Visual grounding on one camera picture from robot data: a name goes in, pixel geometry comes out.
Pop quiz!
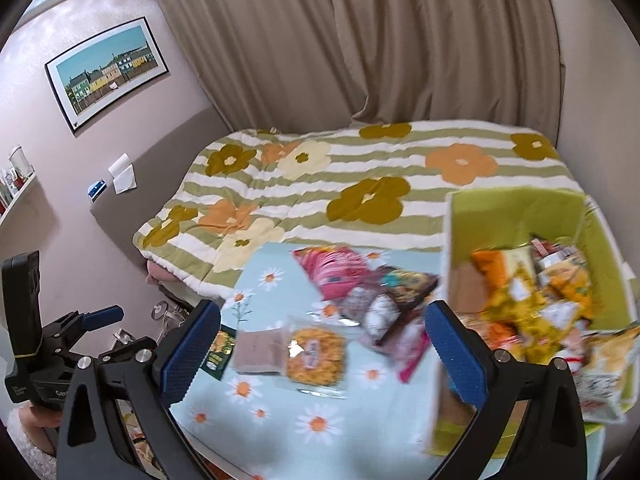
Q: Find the pile of snack packets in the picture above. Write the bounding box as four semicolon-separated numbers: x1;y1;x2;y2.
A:
460;239;640;423

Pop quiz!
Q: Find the white and dark snack bag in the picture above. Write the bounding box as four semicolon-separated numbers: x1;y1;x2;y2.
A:
340;285;402;347

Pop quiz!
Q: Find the floral striped blanket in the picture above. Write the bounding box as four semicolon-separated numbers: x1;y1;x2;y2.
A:
132;120;589;302

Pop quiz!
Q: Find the person's left forearm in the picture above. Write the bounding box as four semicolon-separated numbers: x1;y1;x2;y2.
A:
0;406;62;480

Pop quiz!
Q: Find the dark printed snack bag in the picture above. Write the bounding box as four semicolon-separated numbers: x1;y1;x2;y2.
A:
372;267;442;312

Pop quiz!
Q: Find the clear bag of yellow snacks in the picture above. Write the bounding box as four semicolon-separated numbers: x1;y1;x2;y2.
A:
281;312;352;402

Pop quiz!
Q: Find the pink and white snack bag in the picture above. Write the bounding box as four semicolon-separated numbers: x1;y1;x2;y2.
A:
384;319;437;384

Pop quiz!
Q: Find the brown snack bag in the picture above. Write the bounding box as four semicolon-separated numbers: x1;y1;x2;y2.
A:
231;327;292;377

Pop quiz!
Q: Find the framed houses picture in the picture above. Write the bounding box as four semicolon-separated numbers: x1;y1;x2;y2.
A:
45;16;169;137

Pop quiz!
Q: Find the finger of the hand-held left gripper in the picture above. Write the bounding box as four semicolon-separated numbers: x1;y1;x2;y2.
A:
96;337;157;362
44;305;125;333

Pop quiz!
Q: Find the white wall shelf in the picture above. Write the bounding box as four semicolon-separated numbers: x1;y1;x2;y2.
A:
0;172;39;227

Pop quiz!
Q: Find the daisy print tablecloth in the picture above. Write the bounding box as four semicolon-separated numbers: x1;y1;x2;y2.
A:
169;242;607;480

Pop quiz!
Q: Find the green cardboard box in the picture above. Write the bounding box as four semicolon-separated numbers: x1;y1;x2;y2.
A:
425;187;640;461

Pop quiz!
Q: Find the green snack bag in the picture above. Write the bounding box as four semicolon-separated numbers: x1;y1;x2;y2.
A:
201;327;239;379

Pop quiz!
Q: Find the grey bed headboard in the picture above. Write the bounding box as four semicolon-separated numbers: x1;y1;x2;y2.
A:
90;105;237;311

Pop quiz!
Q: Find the pink bed sheet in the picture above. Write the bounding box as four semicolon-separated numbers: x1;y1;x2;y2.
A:
145;264;177;287

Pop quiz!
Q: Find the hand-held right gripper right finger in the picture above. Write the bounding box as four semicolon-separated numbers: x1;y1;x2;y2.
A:
425;300;588;480

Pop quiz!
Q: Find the beige curtain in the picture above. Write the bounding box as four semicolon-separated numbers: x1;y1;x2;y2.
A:
145;0;569;134

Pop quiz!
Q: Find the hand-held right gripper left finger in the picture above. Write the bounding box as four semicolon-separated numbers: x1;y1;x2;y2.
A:
54;300;222;480

